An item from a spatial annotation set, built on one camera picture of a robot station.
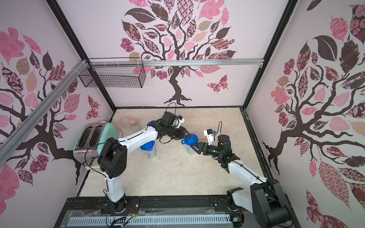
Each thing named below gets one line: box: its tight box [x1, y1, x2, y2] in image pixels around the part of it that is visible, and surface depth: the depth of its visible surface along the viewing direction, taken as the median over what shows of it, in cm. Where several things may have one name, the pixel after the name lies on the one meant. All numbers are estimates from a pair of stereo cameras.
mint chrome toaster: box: [73, 121, 120, 167], surface depth 84 cm
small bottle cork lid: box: [129, 118, 137, 127], surface depth 100 cm
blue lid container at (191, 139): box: [181, 133, 200, 155], surface depth 85 cm
